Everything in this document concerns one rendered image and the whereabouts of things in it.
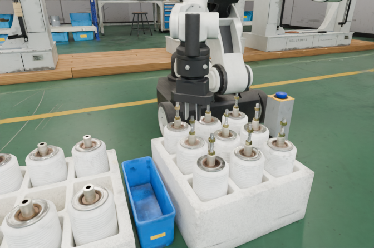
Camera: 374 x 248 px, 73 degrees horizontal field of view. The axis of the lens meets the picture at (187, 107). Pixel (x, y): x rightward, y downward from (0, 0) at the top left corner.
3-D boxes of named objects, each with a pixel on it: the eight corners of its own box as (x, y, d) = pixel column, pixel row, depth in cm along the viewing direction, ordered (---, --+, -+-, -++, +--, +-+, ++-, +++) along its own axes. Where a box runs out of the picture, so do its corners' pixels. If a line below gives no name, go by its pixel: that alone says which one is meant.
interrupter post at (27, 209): (23, 211, 52) (19, 198, 51) (36, 208, 53) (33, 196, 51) (20, 220, 50) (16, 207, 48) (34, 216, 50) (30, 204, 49)
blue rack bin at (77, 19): (71, 24, 499) (69, 13, 491) (91, 24, 513) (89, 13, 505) (70, 26, 457) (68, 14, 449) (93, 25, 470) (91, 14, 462)
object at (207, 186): (208, 234, 67) (210, 179, 61) (185, 213, 74) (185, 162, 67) (232, 217, 73) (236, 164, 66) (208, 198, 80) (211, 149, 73)
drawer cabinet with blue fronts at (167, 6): (157, 30, 642) (156, 1, 616) (175, 30, 659) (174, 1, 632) (164, 33, 592) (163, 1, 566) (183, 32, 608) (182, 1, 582)
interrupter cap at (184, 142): (177, 139, 79) (177, 137, 79) (199, 135, 81) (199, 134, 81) (183, 152, 73) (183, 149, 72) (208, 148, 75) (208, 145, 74)
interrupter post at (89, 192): (84, 197, 56) (82, 184, 54) (96, 194, 56) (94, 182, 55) (84, 204, 54) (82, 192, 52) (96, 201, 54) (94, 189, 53)
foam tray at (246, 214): (153, 178, 100) (150, 139, 93) (235, 156, 115) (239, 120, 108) (196, 264, 67) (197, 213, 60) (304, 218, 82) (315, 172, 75)
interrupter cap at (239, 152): (259, 148, 74) (259, 146, 74) (263, 163, 67) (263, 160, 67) (233, 146, 75) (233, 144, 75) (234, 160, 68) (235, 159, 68)
